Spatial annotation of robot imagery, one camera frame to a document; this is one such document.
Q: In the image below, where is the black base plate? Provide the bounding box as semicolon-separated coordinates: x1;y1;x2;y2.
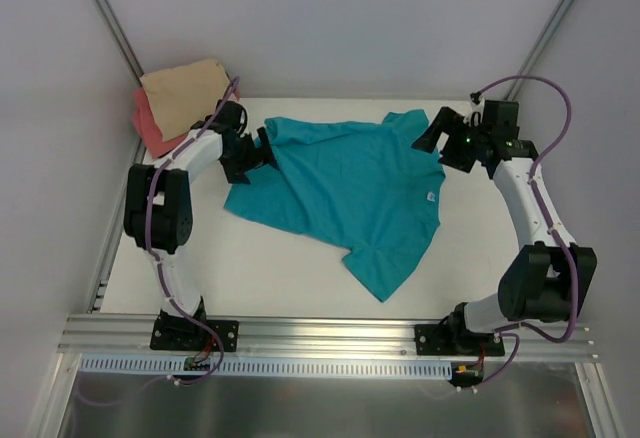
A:
149;315;239;353
414;323;505;357

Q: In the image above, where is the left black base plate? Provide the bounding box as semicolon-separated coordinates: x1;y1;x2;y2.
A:
149;315;239;353

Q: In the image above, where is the left aluminium frame post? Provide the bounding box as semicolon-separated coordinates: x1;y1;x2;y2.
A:
91;0;144;84

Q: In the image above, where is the beige folded t shirt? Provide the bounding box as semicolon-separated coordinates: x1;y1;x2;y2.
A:
141;58;230;141

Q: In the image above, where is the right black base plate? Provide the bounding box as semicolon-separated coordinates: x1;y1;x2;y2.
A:
414;323;505;357

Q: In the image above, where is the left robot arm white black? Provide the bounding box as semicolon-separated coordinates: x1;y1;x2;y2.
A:
123;100;278;352

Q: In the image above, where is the right aluminium frame post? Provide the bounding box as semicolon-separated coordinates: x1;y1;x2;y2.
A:
517;0;579;75

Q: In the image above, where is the black folded t shirt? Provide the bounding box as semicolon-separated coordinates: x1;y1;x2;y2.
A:
223;76;241;102

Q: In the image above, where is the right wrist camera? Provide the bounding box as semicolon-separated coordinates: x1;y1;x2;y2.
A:
467;91;519;136

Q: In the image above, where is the aluminium frame post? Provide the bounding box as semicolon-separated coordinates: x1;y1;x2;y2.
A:
517;0;579;75
91;0;144;84

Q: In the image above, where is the pink folded t shirt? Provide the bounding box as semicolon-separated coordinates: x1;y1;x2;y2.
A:
132;88;195;159

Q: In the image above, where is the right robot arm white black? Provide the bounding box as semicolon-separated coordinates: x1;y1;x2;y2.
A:
412;97;597;356

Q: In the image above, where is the aluminium mounting rail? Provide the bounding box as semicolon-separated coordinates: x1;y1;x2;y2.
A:
57;313;600;362

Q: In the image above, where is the white slotted cable duct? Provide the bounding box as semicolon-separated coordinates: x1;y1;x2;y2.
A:
79;354;453;381

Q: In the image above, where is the teal t shirt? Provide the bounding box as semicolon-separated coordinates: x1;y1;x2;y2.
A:
224;109;445;302

